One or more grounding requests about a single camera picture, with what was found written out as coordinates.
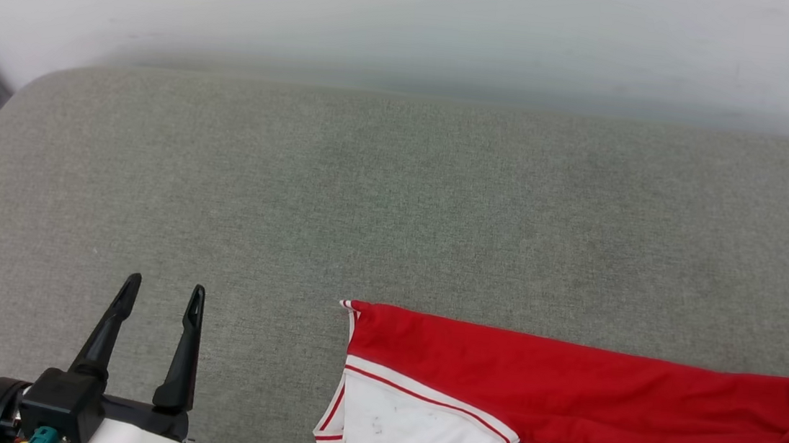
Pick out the teal cable connector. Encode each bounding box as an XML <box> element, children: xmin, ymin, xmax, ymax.
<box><xmin>26</xmin><ymin>424</ymin><xmax>63</xmax><ymax>443</ymax></box>

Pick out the red basketball jersey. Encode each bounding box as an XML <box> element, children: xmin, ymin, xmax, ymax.
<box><xmin>312</xmin><ymin>297</ymin><xmax>789</xmax><ymax>443</ymax></box>

